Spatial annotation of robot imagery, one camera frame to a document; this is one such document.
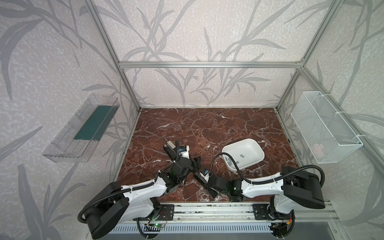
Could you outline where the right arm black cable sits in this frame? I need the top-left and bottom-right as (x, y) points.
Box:
(209, 152), (326, 188)

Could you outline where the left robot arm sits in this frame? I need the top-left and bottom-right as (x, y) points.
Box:
(77, 156), (201, 240)

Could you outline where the clear plastic wall bin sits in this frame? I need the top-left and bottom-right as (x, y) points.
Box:
(43, 94), (120, 163)

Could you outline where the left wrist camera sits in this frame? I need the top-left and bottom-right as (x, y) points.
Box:
(179, 146), (190, 159)

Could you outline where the black stapler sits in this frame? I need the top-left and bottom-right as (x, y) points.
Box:
(163, 145), (178, 161)
(194, 172), (211, 190)

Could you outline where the white wire basket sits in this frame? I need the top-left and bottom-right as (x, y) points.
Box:
(291, 91), (364, 164)

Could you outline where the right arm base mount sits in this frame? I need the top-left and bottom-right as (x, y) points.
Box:
(252, 204), (295, 222)

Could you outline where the beige stapler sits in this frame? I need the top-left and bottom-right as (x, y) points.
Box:
(167, 141), (177, 150)

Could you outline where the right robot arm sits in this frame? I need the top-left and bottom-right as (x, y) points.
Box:
(201, 165), (325, 214)

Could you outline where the aluminium front rail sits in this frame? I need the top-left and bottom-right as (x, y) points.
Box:
(86, 201), (340, 224)

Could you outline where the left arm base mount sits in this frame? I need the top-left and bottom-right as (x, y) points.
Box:
(141, 204), (175, 221)

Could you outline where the white oval tray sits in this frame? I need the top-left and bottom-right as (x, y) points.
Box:
(222, 139), (265, 170)

